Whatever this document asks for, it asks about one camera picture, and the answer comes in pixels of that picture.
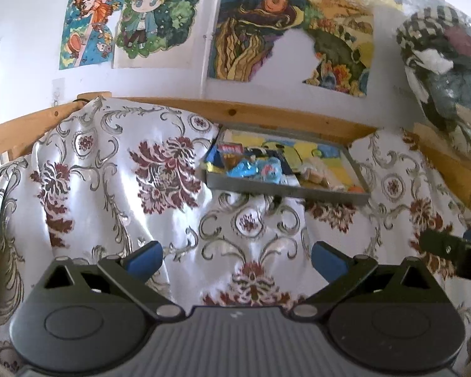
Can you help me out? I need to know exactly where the orange tangerine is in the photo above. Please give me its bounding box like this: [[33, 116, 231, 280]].
[[348, 186, 365, 193]]

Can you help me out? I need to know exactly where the light blue pig packet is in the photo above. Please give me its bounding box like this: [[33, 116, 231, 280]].
[[256, 157, 282, 184]]

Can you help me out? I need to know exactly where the blue edged clear snack bag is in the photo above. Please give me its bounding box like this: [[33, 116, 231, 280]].
[[223, 153, 258, 178]]

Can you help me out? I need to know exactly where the red quail egg pack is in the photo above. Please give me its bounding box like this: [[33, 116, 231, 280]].
[[217, 142, 244, 170]]

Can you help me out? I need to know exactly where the rice cracker pack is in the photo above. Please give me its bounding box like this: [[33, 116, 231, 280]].
[[300, 157, 344, 190]]

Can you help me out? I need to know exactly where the dark blue snack packet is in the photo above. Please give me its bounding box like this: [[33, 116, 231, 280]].
[[275, 152, 300, 175]]

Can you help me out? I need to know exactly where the floral white bed cover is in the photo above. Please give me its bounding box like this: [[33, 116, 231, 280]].
[[0, 99, 471, 376]]

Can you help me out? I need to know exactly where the frog drawing paper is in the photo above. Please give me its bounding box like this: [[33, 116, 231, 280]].
[[208, 128, 361, 192]]

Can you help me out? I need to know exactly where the grey metal tray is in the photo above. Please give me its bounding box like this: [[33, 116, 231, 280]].
[[205, 124, 370, 205]]

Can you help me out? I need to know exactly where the plastic bag of clothes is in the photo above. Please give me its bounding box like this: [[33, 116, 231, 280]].
[[396, 5, 471, 159]]

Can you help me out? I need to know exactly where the anime girl drawing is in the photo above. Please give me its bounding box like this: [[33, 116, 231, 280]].
[[59, 0, 124, 70]]

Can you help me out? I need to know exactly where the landscape drawing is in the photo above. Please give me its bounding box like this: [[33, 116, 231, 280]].
[[303, 0, 374, 97]]

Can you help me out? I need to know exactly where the blond boy drawing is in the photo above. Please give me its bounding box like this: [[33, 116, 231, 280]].
[[113, 0, 200, 68]]

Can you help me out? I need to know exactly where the starry night drawing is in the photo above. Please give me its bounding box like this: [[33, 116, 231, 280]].
[[208, 0, 305, 83]]

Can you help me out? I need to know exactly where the wooden bed frame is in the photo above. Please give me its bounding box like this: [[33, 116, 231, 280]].
[[0, 91, 471, 209]]

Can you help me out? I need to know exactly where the white wall pipe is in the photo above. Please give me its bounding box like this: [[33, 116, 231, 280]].
[[198, 0, 219, 99]]

